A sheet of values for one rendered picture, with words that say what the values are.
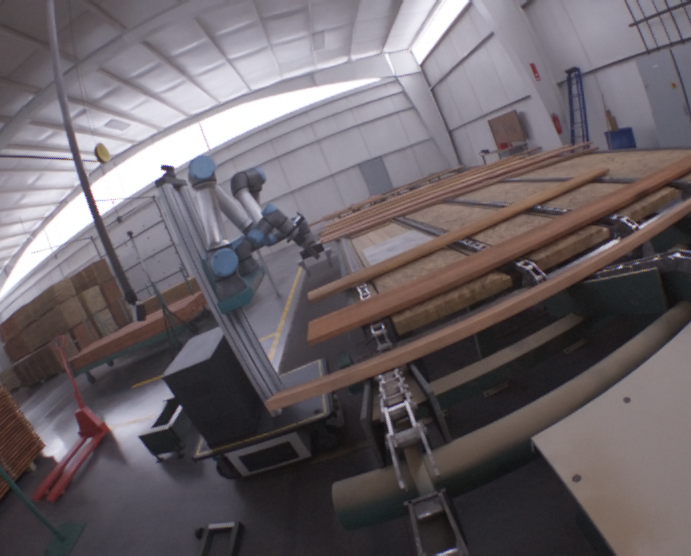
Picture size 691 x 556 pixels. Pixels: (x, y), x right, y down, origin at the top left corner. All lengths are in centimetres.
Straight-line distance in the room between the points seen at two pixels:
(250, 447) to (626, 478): 182
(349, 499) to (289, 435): 138
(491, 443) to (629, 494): 25
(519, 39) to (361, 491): 864
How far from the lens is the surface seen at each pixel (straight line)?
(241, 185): 188
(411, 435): 44
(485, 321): 82
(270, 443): 194
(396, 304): 128
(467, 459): 52
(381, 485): 52
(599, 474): 37
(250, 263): 207
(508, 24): 875
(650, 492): 36
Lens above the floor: 135
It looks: 14 degrees down
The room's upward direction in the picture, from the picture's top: 23 degrees counter-clockwise
